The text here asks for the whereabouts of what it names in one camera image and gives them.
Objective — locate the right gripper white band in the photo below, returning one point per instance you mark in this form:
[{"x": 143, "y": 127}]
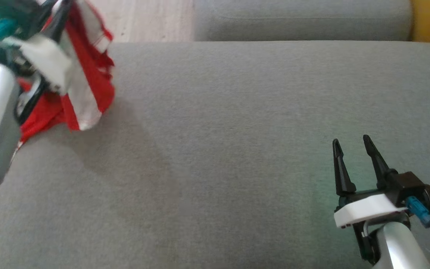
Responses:
[{"x": 368, "y": 209}]

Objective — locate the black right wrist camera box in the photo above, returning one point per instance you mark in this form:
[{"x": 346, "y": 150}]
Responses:
[{"x": 411, "y": 186}]

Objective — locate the small grey sofa cushion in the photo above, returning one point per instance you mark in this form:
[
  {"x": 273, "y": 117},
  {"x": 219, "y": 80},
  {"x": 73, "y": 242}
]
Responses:
[{"x": 301, "y": 18}]

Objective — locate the large grey sofa seat cushion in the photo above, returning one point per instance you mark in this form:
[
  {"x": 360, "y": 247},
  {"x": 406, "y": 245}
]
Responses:
[{"x": 215, "y": 149}]

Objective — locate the red shorts white waistband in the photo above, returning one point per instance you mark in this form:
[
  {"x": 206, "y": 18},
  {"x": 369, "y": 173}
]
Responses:
[{"x": 95, "y": 78}]

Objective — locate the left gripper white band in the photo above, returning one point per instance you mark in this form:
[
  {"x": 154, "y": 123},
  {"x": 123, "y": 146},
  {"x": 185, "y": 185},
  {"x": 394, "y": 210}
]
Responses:
[{"x": 47, "y": 61}]

